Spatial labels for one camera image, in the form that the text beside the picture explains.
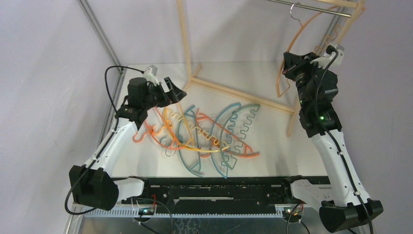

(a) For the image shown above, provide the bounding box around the pale yellow wavy hanger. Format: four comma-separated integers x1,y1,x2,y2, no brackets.
162,108,230,153

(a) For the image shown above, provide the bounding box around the left circuit board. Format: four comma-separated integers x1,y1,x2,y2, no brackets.
137,207,156,217

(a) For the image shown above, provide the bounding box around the aluminium frame post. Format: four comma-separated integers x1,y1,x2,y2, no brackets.
297,5,352,56
77,0,125,140

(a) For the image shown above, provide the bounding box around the right circuit board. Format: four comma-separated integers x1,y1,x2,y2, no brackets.
282,208,302,223

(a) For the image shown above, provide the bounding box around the yellow-orange plastic hanger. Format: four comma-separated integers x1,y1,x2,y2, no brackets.
161,104,198,151

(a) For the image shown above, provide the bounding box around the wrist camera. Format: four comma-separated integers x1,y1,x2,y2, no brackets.
143,65,159,85
317,44,344,69

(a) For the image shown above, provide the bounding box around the light orange wavy hanger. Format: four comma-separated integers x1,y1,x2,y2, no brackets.
276,3,367,98

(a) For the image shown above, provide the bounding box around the metal hanging rod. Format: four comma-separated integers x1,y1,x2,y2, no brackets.
267,0,351,18

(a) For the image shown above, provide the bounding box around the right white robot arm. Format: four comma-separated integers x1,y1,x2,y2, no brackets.
281,48,383,233

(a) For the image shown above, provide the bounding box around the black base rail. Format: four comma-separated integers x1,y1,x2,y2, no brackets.
121,176,300,216

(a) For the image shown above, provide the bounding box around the pale green wavy hanger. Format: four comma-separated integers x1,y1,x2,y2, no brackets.
231,103,261,159

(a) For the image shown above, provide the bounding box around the left aluminium frame post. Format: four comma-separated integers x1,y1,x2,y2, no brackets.
77,0,125,140

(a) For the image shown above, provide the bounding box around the teal plastic hanger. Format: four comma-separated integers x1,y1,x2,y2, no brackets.
166,107,205,178

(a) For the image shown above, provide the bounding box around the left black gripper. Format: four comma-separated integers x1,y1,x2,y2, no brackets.
142,78,186,111

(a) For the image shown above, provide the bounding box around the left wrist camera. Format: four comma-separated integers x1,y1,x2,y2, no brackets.
143,65,159,85

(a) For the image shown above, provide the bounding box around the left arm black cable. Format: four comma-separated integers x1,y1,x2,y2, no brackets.
64,65,146,216

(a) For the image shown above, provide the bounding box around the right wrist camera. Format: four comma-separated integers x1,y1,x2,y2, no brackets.
317,44,344,69

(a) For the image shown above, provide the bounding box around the blue wavy hanger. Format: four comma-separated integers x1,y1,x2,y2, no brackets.
213,102,241,179

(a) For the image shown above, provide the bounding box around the circuit board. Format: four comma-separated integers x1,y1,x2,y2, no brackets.
282,208,302,223
137,207,156,217

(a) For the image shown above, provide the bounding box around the right aluminium frame post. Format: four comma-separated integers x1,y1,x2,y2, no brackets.
297,5,352,56

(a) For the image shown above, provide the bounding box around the orange plastic hanger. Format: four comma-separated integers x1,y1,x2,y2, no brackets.
132,107,185,151
195,109,260,158

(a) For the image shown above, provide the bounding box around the wooden clothes rack frame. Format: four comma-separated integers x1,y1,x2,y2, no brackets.
175,0,352,137

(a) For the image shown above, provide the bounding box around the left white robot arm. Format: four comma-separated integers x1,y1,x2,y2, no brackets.
69,77,187,211

